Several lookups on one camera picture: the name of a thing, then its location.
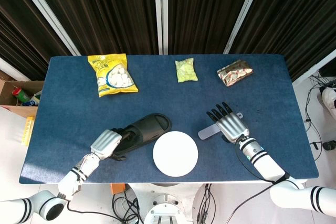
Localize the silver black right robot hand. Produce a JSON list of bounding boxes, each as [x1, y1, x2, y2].
[[206, 102, 250, 145]]

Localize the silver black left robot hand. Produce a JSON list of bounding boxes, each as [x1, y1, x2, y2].
[[90, 127, 139, 162]]

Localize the orange box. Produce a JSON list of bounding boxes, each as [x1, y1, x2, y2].
[[110, 183, 127, 195]]

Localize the blue table mat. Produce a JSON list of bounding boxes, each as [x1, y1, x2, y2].
[[18, 54, 319, 185]]

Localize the black floor cables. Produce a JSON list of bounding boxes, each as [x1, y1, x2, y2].
[[306, 73, 336, 162]]

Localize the black slipper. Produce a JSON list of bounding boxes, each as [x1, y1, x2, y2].
[[112, 113, 173, 156]]

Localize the dark brown curtain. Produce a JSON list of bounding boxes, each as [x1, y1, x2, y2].
[[167, 0, 255, 55], [26, 0, 160, 56], [0, 0, 71, 80], [229, 0, 336, 82]]

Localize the gold red snack bag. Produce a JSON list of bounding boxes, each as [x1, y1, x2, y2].
[[217, 59, 254, 88]]

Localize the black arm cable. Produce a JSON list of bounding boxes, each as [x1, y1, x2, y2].
[[226, 140, 289, 224], [65, 200, 124, 222]]

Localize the white slanted frame post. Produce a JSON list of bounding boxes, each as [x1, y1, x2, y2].
[[12, 0, 81, 56], [223, 0, 267, 54]]

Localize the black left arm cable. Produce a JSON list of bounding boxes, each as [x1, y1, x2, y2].
[[65, 200, 124, 222]]

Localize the green can red lid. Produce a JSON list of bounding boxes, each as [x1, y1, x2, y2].
[[12, 87, 31, 103]]

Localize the hanging black cable bundle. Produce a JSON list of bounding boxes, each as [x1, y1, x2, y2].
[[196, 183, 216, 224]]

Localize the yellow snack bag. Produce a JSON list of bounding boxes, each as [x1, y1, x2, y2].
[[87, 53, 139, 98]]

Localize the black cable tangle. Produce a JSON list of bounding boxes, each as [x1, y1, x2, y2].
[[112, 191, 144, 224]]

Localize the white upright frame post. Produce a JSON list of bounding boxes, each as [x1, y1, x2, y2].
[[153, 0, 169, 56]]

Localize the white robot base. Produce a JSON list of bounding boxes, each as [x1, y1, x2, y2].
[[130, 182, 208, 224]]

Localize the brown cardboard box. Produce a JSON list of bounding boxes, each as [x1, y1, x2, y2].
[[0, 70, 45, 119]]

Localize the white round plate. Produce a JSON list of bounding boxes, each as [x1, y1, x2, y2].
[[152, 131, 199, 177]]

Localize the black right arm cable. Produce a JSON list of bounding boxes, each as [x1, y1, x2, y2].
[[226, 140, 289, 224]]

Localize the blue white bottle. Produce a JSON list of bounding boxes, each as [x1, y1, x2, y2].
[[23, 90, 43, 106]]

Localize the white sneaker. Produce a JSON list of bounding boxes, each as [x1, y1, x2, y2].
[[321, 87, 336, 117]]

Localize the yellow packet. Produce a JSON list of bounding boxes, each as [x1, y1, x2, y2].
[[21, 115, 36, 146]]

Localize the green snack bag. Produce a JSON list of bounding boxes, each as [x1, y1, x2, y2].
[[175, 58, 198, 83]]

